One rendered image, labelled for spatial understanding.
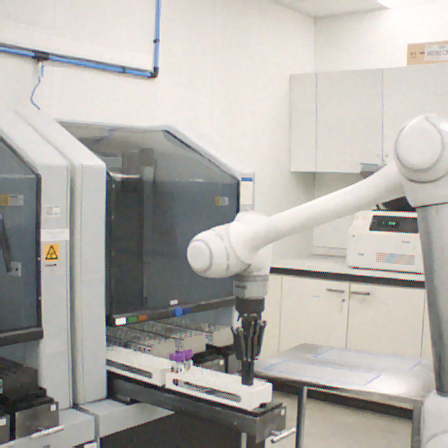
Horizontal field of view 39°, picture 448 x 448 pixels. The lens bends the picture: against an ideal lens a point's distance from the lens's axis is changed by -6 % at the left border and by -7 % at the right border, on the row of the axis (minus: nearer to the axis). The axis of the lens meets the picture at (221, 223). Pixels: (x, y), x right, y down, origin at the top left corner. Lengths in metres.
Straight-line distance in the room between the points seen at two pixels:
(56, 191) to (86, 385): 0.57
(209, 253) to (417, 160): 0.52
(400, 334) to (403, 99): 1.48
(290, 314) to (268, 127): 1.24
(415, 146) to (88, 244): 1.02
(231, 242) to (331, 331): 2.82
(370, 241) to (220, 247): 2.65
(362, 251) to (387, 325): 0.48
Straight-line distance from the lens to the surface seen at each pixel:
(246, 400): 1.71
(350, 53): 4.94
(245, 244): 1.49
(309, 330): 4.34
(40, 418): 1.77
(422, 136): 1.24
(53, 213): 1.81
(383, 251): 4.03
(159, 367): 1.91
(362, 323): 4.14
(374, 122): 4.39
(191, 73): 3.91
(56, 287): 1.83
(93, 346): 1.95
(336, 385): 1.93
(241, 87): 4.28
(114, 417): 1.94
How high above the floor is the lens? 1.37
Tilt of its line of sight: 3 degrees down
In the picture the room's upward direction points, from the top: 1 degrees clockwise
